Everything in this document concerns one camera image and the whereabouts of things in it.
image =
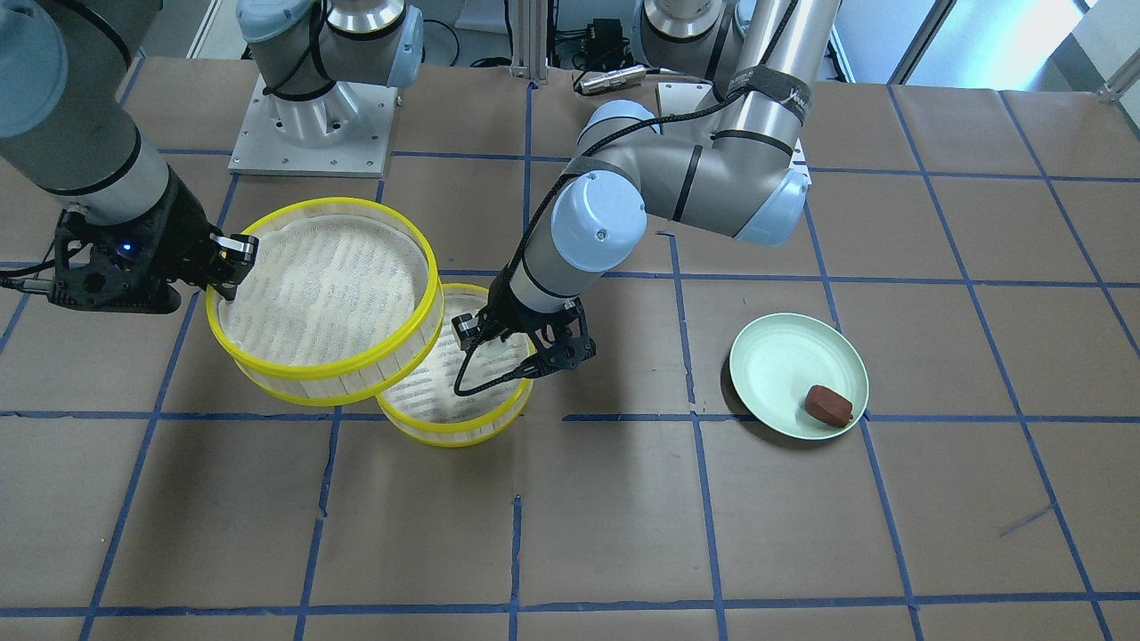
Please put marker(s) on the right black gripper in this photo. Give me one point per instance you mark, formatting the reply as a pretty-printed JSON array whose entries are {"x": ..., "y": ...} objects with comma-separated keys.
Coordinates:
[{"x": 181, "y": 233}]

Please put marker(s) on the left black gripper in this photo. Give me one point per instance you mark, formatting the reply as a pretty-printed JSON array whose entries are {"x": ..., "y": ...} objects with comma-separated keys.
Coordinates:
[{"x": 509, "y": 314}]

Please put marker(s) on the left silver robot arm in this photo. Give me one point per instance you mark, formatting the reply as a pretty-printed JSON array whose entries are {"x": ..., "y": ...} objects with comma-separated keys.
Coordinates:
[{"x": 725, "y": 167}]

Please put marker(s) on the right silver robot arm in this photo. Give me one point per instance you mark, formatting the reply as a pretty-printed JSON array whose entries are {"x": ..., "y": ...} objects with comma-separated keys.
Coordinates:
[{"x": 63, "y": 128}]

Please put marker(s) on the light green plate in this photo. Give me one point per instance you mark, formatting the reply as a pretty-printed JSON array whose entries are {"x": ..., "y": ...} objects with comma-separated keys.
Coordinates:
[{"x": 776, "y": 360}]

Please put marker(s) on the brown bun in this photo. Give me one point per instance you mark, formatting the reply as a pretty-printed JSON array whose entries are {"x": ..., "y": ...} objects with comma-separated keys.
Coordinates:
[{"x": 828, "y": 406}]

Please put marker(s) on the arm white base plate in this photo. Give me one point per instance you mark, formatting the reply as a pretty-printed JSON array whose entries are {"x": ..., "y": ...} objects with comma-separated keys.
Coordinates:
[
  {"x": 345, "y": 133},
  {"x": 675, "y": 98}
]

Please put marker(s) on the aluminium frame post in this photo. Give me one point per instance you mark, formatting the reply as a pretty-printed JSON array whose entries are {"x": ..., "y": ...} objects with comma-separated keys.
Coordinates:
[{"x": 531, "y": 28}]

